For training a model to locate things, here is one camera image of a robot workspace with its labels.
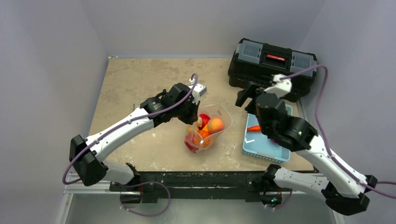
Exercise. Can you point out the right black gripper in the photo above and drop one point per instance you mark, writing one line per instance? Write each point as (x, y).
(250, 94)

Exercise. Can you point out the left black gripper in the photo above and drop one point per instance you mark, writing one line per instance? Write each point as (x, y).
(193, 116)

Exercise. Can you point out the red apple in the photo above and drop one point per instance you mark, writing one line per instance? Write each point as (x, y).
(205, 118)

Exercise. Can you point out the clear zip top bag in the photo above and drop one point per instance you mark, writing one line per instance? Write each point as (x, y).
(212, 111)

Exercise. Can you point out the peach fruit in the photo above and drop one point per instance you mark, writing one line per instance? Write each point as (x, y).
(216, 125)

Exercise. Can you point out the orange mini pumpkin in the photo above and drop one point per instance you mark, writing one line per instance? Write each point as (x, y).
(201, 139)

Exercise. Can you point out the yellow lemon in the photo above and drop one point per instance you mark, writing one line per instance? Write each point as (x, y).
(199, 123)

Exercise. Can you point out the red bell pepper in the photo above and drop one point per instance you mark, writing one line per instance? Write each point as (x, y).
(191, 142)

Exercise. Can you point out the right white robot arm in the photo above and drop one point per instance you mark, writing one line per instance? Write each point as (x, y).
(342, 188)

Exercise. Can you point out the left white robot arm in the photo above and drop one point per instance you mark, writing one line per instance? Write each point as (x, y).
(88, 156)

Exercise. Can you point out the black toolbox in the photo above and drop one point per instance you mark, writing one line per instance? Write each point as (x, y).
(257, 62)

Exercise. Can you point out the orange carrot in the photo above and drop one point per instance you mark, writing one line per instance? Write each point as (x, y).
(254, 129)

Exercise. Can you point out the light blue plastic basket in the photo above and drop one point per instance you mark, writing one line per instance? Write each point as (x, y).
(258, 145)

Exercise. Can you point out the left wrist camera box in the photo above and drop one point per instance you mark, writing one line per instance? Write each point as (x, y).
(198, 90)

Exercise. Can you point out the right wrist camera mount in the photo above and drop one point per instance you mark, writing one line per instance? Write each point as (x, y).
(281, 86)

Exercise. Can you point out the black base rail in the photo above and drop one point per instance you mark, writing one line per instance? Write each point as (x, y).
(150, 186)

